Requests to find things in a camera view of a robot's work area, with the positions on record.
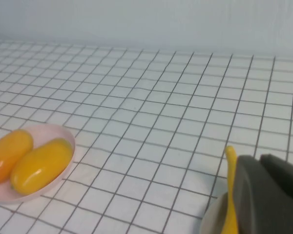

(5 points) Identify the grey round plate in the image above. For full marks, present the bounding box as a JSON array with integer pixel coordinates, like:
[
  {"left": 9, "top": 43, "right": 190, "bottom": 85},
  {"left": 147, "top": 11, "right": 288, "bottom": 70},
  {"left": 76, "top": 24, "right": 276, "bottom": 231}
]
[{"left": 200, "top": 191, "right": 231, "bottom": 234}]

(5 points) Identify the orange plastic mango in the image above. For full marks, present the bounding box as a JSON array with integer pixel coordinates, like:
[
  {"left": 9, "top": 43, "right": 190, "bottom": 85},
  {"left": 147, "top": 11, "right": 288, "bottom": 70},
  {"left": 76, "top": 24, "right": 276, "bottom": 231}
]
[{"left": 0, "top": 129, "right": 34, "bottom": 186}]

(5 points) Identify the yellow plastic mango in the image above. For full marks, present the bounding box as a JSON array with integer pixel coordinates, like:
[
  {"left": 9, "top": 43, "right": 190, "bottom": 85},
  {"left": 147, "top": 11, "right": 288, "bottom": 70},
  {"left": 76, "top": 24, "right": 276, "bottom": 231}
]
[{"left": 9, "top": 138, "right": 74, "bottom": 196}]

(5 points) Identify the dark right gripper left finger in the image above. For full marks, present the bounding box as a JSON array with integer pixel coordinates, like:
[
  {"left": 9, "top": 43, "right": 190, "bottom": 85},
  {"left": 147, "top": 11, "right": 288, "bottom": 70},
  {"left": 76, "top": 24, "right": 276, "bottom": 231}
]
[{"left": 230, "top": 155, "right": 293, "bottom": 234}]

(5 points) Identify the white black-grid tablecloth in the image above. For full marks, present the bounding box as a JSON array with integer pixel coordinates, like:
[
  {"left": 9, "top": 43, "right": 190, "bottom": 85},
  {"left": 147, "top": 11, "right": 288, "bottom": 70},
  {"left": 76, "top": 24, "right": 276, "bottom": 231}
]
[{"left": 0, "top": 39, "right": 293, "bottom": 234}]

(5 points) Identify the pink round plate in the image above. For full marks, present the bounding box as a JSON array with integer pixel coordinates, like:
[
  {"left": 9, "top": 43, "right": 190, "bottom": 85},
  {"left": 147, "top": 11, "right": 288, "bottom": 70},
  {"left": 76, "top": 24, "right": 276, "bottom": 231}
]
[{"left": 0, "top": 123, "right": 76, "bottom": 205}]

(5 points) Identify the yellow plastic banana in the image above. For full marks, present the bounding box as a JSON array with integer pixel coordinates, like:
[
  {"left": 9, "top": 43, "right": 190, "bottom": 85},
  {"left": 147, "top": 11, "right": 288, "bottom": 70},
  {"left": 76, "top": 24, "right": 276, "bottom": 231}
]
[{"left": 221, "top": 145, "right": 240, "bottom": 234}]

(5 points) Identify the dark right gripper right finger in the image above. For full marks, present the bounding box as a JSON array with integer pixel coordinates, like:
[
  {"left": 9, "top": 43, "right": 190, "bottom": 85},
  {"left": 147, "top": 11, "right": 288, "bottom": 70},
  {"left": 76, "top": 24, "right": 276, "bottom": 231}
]
[{"left": 259, "top": 153, "right": 293, "bottom": 204}]

